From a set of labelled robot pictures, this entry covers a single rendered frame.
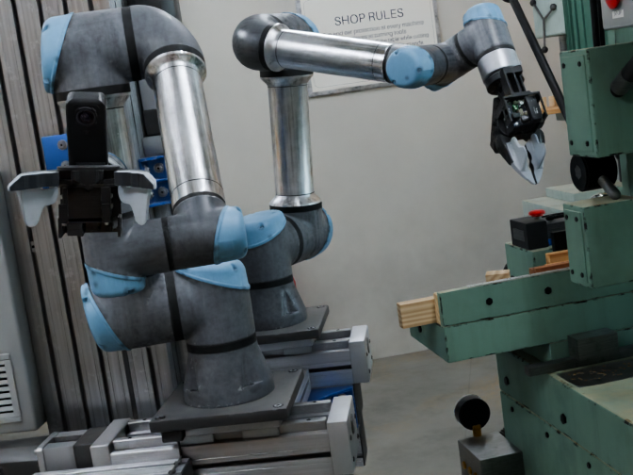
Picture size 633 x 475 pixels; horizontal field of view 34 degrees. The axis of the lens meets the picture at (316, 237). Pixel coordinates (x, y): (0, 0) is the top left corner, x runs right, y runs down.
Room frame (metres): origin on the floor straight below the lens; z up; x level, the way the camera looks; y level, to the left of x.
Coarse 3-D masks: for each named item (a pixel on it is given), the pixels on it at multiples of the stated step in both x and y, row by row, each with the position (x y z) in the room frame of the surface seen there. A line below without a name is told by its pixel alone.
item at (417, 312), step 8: (432, 296) 1.64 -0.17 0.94; (400, 304) 1.61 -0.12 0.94; (408, 304) 1.61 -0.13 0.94; (416, 304) 1.62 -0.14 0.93; (424, 304) 1.62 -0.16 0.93; (432, 304) 1.62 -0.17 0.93; (400, 312) 1.61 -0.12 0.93; (408, 312) 1.61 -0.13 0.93; (416, 312) 1.62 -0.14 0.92; (424, 312) 1.62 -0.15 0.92; (432, 312) 1.62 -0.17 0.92; (400, 320) 1.62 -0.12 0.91; (408, 320) 1.61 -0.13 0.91; (416, 320) 1.62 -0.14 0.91; (424, 320) 1.62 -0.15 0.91; (432, 320) 1.62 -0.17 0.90
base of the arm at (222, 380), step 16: (192, 352) 1.63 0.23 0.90; (208, 352) 1.62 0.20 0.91; (224, 352) 1.61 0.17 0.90; (240, 352) 1.62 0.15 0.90; (256, 352) 1.65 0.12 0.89; (192, 368) 1.64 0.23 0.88; (208, 368) 1.61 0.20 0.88; (224, 368) 1.61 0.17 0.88; (240, 368) 1.61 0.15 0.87; (256, 368) 1.63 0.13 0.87; (192, 384) 1.64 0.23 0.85; (208, 384) 1.61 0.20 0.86; (224, 384) 1.60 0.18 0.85; (240, 384) 1.60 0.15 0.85; (256, 384) 1.62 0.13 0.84; (272, 384) 1.66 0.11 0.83; (192, 400) 1.62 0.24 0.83; (208, 400) 1.60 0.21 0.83; (224, 400) 1.59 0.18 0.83; (240, 400) 1.60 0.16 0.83
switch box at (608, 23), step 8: (624, 0) 1.33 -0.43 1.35; (632, 0) 1.31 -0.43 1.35; (608, 8) 1.38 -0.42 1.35; (616, 8) 1.36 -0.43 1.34; (624, 8) 1.34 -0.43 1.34; (632, 8) 1.31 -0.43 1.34; (608, 16) 1.38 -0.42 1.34; (624, 16) 1.34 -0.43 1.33; (632, 16) 1.32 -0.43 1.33; (608, 24) 1.38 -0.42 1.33; (616, 24) 1.36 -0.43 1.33; (624, 24) 1.34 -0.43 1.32; (632, 24) 1.32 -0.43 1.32
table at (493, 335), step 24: (528, 312) 1.61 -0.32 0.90; (552, 312) 1.62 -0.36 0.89; (576, 312) 1.63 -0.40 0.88; (600, 312) 1.63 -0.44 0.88; (624, 312) 1.64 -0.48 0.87; (432, 336) 1.65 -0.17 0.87; (456, 336) 1.59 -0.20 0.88; (480, 336) 1.60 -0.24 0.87; (504, 336) 1.60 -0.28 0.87; (528, 336) 1.61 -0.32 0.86; (552, 336) 1.62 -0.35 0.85; (456, 360) 1.59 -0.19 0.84
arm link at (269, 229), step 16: (256, 224) 2.11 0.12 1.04; (272, 224) 2.12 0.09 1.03; (288, 224) 2.18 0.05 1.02; (256, 240) 2.10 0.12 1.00; (272, 240) 2.11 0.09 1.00; (288, 240) 2.15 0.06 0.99; (256, 256) 2.10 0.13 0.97; (272, 256) 2.11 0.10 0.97; (288, 256) 2.14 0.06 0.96; (256, 272) 2.11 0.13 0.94; (272, 272) 2.11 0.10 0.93; (288, 272) 2.13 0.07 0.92
